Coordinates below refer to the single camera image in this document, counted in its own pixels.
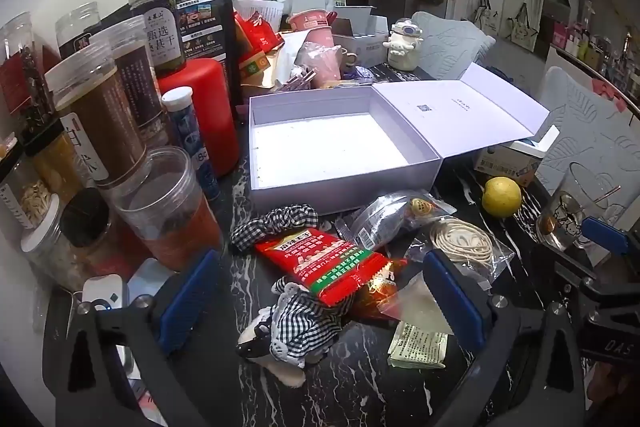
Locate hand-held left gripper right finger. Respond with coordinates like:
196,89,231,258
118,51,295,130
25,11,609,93
422,249,586,427

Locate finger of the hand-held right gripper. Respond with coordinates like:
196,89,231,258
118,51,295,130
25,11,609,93
581,216,640,258
530,243,640,308

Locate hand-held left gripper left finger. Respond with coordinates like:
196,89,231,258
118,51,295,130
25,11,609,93
55,249,221,427

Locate clear bag with paper leaflet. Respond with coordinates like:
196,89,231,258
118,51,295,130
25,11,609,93
377,279,454,369

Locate clear bag with white cord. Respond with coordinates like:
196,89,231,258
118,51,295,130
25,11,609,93
405,216,516,284

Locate orange foil candy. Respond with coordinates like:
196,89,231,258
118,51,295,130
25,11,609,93
350,257,412,321

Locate plush doll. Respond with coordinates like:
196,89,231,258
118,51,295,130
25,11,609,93
236,277,347,389

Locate red snack packet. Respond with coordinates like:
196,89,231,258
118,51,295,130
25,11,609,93
254,227,397,308

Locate pale lilac gift box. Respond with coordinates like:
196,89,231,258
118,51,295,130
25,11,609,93
249,62,551,216

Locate glass cup with cat print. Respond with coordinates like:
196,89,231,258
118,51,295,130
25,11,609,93
536,162,627,254

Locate light blue flat box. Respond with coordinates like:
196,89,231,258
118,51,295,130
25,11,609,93
125,257,174,304

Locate white round-button device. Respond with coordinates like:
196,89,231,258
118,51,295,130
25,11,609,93
81,274,126,314

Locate clear plastic cup red contents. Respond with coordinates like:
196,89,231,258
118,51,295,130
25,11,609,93
104,147,224,271

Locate yellow lemon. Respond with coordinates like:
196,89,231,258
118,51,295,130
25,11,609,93
481,177,522,219

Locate large grey embossed cushion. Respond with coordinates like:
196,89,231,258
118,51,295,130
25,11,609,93
536,67,640,205

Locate clear bag with dark contents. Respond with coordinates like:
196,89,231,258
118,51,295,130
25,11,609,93
334,192,457,254

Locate black and white checked scrunchie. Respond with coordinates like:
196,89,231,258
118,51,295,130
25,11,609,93
230,204,319,254

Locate small printed carton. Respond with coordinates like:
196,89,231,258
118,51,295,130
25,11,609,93
474,126,560,188

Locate low jar with black lid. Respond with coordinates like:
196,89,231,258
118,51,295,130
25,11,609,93
21,187,122,294

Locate blue tablet tube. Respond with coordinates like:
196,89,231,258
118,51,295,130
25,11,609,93
161,86,221,204

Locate jar of pale seeds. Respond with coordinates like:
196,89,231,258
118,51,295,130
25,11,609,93
0,137,62,254

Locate red canister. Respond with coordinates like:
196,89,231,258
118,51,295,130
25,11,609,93
157,58,241,178

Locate black-lidded jar yellow contents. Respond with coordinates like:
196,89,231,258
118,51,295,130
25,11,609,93
22,117,85,204

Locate jar of brown powder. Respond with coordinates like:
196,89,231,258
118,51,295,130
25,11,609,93
45,42,149,188

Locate jar with dark label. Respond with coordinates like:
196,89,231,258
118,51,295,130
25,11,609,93
90,14,172,148

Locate small grey embossed cushion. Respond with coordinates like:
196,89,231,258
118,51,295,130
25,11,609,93
410,12,497,78

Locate jar with green label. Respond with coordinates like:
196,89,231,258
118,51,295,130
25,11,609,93
128,0,187,78

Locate red and gold gift packet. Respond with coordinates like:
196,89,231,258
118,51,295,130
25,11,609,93
234,9,282,58

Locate tall jar dark red contents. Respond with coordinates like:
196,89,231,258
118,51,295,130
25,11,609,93
0,12,52,142

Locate black printed pouch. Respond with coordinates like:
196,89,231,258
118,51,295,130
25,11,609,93
174,0,242,120

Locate pink cup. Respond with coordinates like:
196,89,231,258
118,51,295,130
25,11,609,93
299,28,345,88

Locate small white open box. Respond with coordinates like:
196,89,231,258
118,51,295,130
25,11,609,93
331,4,389,54

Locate clear empty-topped jar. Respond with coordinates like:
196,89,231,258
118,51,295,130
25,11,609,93
55,2,102,58

